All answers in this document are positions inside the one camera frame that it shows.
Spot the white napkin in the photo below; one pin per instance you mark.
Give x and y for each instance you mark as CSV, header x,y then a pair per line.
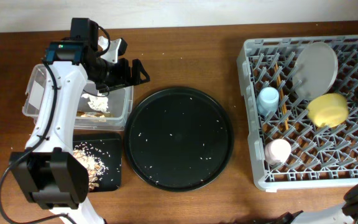
x,y
97,103

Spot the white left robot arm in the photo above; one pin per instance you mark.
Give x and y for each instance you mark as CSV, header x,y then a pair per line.
x,y
47,172

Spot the grey round plate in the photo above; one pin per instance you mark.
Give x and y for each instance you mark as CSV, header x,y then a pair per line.
x,y
317,70

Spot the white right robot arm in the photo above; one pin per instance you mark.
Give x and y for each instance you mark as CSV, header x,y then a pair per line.
x,y
343,213

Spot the clear plastic waste bin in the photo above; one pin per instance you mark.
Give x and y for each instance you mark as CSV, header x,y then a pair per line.
x,y
119,101

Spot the blue cup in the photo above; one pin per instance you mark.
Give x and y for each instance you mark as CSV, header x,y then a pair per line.
x,y
267,101

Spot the black rectangular tray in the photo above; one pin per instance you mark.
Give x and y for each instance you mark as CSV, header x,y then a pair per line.
x,y
111,145

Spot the yellow bowl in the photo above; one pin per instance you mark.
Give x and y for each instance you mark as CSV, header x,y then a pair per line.
x,y
328,110

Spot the grey dishwasher rack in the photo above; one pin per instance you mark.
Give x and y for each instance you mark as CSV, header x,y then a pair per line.
x,y
320,157

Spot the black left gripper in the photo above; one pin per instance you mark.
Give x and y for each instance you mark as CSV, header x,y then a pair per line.
x,y
125,78

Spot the pink cup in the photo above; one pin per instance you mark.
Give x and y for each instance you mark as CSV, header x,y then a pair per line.
x,y
277,151

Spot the food scraps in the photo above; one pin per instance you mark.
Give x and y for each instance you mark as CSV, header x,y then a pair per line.
x,y
89,156

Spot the round black serving tray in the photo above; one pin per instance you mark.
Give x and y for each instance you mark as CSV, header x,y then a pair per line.
x,y
178,139

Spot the wooden chopstick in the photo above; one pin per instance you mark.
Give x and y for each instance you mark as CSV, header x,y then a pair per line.
x,y
279,81
286,120

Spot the gold brown foil wrapper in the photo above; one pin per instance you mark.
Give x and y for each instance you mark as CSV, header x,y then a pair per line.
x,y
93,114

